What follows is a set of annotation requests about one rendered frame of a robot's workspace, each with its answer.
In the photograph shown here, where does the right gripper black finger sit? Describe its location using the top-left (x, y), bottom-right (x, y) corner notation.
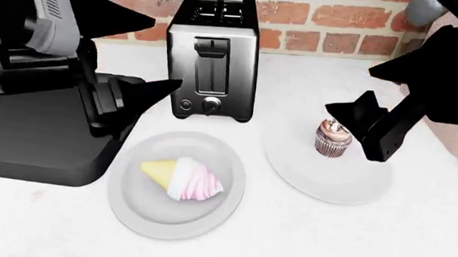
top-left (367, 45), bottom-right (432, 88)
top-left (321, 87), bottom-right (432, 166)

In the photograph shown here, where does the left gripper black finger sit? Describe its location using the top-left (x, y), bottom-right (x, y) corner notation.
top-left (88, 72), bottom-right (184, 143)
top-left (68, 0), bottom-right (159, 45)

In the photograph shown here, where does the flat white plate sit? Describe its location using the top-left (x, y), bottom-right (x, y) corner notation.
top-left (260, 107), bottom-right (398, 208)

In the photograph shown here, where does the dark grey tray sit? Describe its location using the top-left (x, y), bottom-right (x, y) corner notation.
top-left (0, 66), bottom-right (146, 193)

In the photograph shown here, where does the white plate with deep rim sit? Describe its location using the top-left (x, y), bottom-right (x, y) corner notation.
top-left (103, 125), bottom-right (250, 246)

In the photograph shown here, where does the chocolate frosted cupcake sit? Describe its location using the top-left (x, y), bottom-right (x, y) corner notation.
top-left (312, 115), bottom-right (355, 159)

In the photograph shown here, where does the beige countertop appliance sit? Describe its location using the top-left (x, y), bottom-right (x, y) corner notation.
top-left (415, 21), bottom-right (458, 189)

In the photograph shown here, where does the silver black two-slot toaster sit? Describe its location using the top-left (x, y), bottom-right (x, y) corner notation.
top-left (161, 0), bottom-right (263, 125)

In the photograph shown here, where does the pink white ice cream cone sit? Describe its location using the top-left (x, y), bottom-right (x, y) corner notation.
top-left (138, 154), bottom-right (227, 205)

